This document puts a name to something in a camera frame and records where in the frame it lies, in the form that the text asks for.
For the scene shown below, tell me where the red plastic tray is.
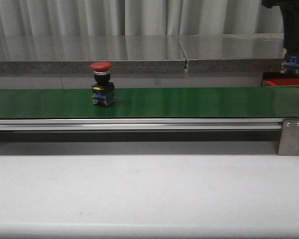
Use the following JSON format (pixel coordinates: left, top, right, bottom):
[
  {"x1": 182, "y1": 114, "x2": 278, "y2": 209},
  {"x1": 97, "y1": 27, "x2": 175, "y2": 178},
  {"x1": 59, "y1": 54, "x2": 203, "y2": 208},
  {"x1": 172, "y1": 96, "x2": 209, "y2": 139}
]
[{"x1": 265, "y1": 78, "x2": 299, "y2": 86}]

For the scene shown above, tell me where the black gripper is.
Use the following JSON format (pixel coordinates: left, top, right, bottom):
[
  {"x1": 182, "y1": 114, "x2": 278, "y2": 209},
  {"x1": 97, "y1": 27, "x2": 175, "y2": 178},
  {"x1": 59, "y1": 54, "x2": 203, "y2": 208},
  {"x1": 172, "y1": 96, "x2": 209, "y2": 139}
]
[{"x1": 261, "y1": 0, "x2": 299, "y2": 52}]

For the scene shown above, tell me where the green conveyor belt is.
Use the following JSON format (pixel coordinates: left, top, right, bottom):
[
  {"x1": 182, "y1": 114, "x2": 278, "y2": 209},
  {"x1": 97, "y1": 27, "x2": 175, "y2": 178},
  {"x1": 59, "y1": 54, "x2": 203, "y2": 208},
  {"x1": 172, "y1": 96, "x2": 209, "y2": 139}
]
[{"x1": 0, "y1": 87, "x2": 299, "y2": 119}]

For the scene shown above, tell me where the steel conveyor support bracket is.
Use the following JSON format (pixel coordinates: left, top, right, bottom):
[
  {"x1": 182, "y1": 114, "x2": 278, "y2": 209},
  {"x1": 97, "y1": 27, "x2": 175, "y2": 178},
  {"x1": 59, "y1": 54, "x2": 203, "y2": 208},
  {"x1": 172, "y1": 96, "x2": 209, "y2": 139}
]
[{"x1": 277, "y1": 119, "x2": 299, "y2": 156}]

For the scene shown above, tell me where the red mushroom push button switch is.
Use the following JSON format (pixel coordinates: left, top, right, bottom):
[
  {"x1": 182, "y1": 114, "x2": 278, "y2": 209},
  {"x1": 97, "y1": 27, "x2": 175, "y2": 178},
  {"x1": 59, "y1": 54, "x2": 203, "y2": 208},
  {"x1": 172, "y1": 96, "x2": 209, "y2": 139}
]
[{"x1": 90, "y1": 62, "x2": 115, "y2": 107}]

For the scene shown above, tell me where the white pleated curtain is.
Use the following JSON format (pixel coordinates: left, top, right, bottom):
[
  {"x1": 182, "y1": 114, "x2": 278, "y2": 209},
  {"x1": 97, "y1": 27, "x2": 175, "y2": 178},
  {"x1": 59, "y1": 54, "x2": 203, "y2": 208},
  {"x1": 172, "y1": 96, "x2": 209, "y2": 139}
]
[{"x1": 0, "y1": 0, "x2": 283, "y2": 36}]

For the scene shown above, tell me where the left grey stone slab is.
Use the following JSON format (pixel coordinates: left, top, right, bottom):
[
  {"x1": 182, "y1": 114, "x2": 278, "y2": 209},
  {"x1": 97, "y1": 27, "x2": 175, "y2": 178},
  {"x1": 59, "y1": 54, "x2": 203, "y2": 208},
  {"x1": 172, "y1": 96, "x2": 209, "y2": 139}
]
[{"x1": 0, "y1": 36, "x2": 187, "y2": 75}]

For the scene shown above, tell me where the yellow mushroom push button switch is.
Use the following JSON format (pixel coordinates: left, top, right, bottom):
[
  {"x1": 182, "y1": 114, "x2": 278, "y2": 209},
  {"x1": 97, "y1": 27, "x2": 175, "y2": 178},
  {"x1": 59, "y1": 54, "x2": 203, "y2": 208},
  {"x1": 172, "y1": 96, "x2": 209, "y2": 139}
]
[{"x1": 281, "y1": 50, "x2": 299, "y2": 76}]

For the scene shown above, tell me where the aluminium conveyor side rail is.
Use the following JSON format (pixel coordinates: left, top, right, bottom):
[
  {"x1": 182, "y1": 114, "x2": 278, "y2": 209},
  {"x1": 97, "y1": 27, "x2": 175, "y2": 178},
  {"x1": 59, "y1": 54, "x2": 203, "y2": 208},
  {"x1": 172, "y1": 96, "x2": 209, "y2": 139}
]
[{"x1": 0, "y1": 118, "x2": 284, "y2": 131}]

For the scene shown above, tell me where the grey stone slab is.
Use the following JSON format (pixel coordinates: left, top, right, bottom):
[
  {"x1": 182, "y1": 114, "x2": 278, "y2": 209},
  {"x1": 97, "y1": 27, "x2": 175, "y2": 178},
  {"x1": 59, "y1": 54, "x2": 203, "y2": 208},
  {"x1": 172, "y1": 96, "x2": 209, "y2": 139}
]
[
  {"x1": 178, "y1": 33, "x2": 285, "y2": 73},
  {"x1": 0, "y1": 36, "x2": 187, "y2": 75}
]

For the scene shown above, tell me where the right grey stone slab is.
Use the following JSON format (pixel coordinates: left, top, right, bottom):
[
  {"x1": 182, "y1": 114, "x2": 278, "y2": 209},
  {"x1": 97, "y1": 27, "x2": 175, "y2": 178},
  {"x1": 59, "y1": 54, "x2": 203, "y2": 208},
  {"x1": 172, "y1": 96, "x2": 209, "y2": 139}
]
[{"x1": 178, "y1": 33, "x2": 285, "y2": 73}]

